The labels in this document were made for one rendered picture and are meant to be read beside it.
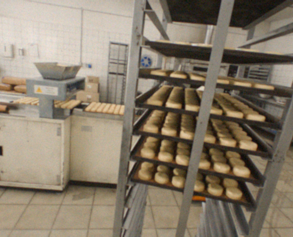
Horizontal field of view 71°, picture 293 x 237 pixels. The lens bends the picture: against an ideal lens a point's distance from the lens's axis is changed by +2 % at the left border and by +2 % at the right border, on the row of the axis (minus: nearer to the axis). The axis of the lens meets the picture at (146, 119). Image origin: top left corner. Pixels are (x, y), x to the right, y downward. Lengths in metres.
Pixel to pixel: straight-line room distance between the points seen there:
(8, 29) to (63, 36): 1.35
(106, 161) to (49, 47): 4.58
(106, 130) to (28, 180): 0.92
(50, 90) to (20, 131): 0.50
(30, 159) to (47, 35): 4.52
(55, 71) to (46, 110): 0.37
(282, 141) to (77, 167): 2.06
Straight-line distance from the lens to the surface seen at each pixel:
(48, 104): 2.04
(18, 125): 2.23
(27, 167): 2.37
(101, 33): 6.12
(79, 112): 2.17
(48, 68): 2.09
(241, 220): 0.87
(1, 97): 2.81
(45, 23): 6.40
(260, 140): 0.78
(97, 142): 2.22
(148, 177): 0.75
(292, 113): 0.67
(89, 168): 2.38
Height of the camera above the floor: 1.45
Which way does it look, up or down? 16 degrees down
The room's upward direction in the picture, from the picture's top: 7 degrees clockwise
